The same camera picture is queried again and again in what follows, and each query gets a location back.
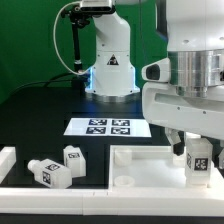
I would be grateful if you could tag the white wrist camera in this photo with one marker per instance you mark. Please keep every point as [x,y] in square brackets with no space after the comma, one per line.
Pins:
[159,71]

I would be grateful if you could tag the black camera stand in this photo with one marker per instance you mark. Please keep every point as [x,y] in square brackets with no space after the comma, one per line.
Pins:
[80,14]

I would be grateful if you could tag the white tag sheet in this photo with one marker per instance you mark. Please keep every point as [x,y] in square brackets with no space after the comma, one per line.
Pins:
[108,127]

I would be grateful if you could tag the white square tabletop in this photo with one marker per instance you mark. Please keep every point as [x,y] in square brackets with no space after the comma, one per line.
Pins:
[146,166]

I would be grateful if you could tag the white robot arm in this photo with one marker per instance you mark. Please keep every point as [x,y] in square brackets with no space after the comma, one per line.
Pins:
[183,91]

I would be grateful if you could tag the white U-shaped fence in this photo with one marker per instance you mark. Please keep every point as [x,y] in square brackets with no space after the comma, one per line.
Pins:
[193,201]

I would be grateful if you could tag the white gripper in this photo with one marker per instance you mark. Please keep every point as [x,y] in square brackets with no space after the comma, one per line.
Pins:
[202,116]

